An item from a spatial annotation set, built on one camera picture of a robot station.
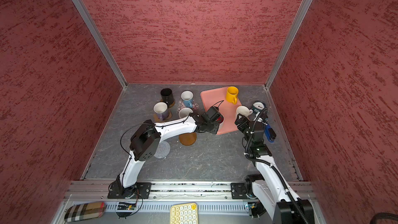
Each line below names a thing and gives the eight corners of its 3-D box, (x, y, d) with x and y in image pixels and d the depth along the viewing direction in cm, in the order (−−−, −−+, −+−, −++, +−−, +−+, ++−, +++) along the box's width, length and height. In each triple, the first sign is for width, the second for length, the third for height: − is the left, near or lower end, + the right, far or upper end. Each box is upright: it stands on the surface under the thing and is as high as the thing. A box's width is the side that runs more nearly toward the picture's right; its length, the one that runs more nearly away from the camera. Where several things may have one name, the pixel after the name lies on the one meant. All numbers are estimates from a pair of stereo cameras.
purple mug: (154, 122, 101) (151, 115, 94) (157, 109, 108) (154, 101, 101) (168, 122, 101) (165, 115, 94) (170, 109, 108) (168, 101, 101)
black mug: (161, 109, 108) (158, 100, 100) (164, 96, 115) (161, 86, 107) (172, 109, 108) (170, 100, 100) (174, 96, 115) (172, 86, 107)
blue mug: (181, 111, 106) (179, 103, 99) (182, 99, 113) (181, 90, 106) (193, 111, 106) (192, 103, 99) (193, 99, 113) (193, 90, 106)
